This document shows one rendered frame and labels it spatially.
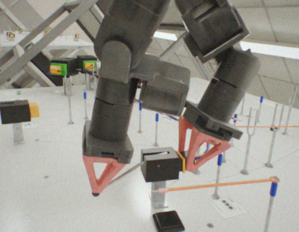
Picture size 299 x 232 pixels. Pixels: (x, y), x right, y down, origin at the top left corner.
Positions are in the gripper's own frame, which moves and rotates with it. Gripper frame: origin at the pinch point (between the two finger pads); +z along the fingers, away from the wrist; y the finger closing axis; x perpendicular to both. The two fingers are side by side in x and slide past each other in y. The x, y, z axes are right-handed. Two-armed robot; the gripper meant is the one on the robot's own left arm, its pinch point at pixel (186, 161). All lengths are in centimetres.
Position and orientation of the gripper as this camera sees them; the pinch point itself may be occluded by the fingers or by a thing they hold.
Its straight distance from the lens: 48.4
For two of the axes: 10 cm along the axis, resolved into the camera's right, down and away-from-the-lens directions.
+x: -8.7, -3.3, -3.7
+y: -2.6, -3.4, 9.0
